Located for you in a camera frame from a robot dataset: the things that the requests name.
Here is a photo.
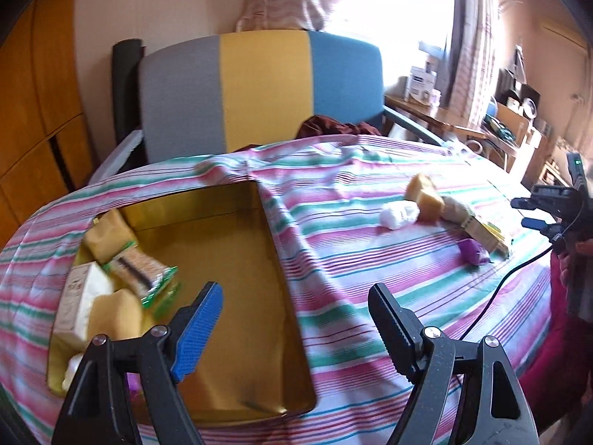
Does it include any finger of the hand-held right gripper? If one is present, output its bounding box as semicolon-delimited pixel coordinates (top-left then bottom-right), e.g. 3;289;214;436
511;196;559;212
521;217;563;242

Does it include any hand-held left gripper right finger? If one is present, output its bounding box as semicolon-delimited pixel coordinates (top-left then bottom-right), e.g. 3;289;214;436
368;283;540;445

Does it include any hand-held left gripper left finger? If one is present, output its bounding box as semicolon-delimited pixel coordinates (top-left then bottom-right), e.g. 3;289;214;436
51;282;224;445

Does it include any green yellow cracker packet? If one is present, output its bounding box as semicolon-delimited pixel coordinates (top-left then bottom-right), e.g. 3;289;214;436
103;240;180;320
463;215;511;259

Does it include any square metal tin box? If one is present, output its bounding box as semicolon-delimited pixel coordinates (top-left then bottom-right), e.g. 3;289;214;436
46;181;318;425

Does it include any purple packet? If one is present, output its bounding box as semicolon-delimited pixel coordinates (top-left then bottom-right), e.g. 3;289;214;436
127;373;145;409
458;238;490;267

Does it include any beige knit sock ball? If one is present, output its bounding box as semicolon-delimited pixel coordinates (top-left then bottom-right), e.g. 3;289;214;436
440;195;474;226

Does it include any yellow sponge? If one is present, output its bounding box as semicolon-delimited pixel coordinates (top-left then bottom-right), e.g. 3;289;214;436
407;174;444;223
83;208;138;263
87;289;143;340

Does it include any white crinkled plastic bundle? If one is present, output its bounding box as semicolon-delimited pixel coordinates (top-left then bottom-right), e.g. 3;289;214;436
381;200;420;231
60;353;86;391

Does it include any white carton box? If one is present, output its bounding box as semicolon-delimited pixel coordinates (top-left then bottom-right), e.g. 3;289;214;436
52;262;115;348

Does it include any person's right hand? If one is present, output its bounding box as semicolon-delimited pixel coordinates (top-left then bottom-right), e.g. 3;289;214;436
558;240;577;290

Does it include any cardboard box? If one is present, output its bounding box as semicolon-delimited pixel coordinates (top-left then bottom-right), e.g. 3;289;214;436
482;102;531;148

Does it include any striped pink green tablecloth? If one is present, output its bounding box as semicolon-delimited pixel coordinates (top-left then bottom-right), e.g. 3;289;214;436
0;134;557;445

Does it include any wooden desk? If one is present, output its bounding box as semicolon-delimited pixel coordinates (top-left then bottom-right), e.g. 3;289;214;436
384;95;487;149

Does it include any person's red clothing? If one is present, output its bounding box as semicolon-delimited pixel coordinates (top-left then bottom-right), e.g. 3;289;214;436
519;306;593;432

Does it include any white appliance box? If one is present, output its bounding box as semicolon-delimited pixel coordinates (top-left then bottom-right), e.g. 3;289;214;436
405;67;438;103

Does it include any striped side curtain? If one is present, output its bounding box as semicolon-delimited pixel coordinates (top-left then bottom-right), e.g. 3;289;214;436
449;0;502;121

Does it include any dark red cloth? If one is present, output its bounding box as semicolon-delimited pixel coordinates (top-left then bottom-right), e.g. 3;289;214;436
234;115;383;154

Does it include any bright window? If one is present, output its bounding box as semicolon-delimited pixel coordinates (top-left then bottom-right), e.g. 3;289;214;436
324;0;464;98

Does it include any grey yellow blue chair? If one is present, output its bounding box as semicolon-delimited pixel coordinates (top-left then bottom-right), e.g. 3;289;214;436
136;30;448;165

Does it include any black rolled mat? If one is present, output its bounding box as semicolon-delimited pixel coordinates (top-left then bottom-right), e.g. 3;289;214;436
112;38;146;144

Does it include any wooden wardrobe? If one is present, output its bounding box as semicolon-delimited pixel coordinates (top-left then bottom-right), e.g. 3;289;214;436
0;0;100;251

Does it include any black cable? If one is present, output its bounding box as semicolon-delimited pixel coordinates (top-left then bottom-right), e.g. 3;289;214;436
458;204;577;341

